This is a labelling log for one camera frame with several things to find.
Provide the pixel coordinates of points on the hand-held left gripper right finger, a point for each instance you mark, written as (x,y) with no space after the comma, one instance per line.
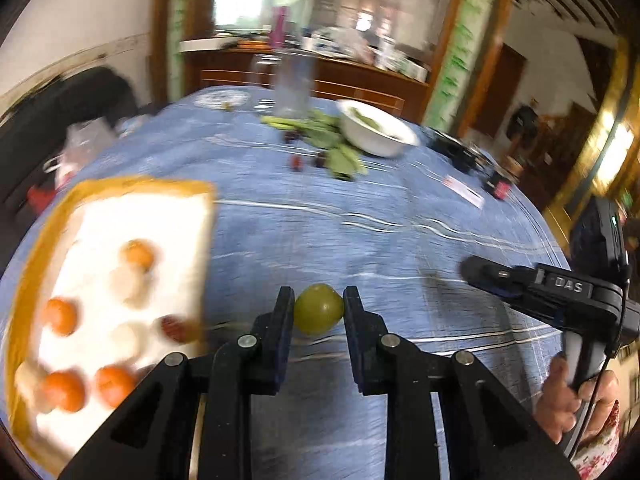
(350,345)

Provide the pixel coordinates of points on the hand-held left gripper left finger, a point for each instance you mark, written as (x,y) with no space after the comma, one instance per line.
(289,340)

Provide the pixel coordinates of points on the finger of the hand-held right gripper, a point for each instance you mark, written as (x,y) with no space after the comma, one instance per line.
(495,275)

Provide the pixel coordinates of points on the green grape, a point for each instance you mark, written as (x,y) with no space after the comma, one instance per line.
(318,309)

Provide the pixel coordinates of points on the white foam tray yellow rim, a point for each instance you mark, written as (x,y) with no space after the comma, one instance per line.
(100,220)

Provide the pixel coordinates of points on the person's right forearm floral sleeve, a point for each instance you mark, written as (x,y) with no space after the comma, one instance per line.
(602,452)

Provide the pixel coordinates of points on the person's right hand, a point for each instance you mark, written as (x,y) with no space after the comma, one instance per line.
(562,405)

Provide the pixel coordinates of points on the dark jar red label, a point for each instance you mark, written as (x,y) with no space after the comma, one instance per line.
(496,185)

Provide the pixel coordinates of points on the white paper label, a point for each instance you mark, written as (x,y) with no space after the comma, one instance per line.
(462,191)

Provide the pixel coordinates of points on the jar with tan lid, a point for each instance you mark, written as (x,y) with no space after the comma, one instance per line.
(514,166)

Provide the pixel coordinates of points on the blue plaid tablecloth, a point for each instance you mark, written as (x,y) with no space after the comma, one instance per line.
(350,230)

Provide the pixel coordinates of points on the black power adapter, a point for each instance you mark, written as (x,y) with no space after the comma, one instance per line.
(457,152)

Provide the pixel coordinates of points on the dark hanging clothing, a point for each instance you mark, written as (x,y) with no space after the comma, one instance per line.
(522,127)

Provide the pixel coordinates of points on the round white foam piece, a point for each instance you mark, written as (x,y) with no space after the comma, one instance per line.
(130,341)

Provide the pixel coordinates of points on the dark purple plum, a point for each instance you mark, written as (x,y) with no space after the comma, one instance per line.
(319,161)

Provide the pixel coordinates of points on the white bowl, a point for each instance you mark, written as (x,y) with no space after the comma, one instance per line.
(375,132)

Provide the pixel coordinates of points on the leafy green vegetable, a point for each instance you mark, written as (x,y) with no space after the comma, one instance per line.
(330,140)

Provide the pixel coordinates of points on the wooden cabinet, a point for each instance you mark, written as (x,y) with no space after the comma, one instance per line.
(360,80)

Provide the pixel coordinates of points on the white patterned plate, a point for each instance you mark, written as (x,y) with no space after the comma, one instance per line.
(215,99)

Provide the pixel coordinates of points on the clear glass pitcher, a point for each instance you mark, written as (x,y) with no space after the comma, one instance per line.
(292,85)

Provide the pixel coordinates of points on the white foam chunk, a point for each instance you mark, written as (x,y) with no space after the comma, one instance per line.
(31,384)

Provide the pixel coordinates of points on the white plastic bag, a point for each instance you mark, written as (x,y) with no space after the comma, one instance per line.
(347,42)

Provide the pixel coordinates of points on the crumpled white bag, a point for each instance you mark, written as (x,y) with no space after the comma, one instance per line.
(85,152)

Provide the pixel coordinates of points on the purple bottle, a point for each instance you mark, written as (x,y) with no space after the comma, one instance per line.
(280,27)

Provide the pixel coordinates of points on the black chair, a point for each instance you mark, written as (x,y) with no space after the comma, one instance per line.
(75,95)

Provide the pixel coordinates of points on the bamboo wall decal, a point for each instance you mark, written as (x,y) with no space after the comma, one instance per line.
(457,50)

